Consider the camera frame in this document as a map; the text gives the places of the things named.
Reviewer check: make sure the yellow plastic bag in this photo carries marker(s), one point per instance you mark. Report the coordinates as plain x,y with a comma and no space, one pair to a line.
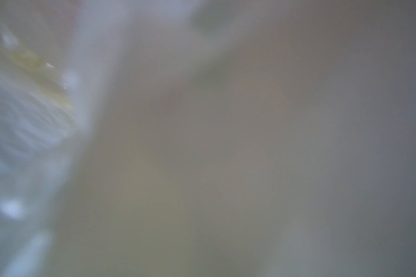
207,138

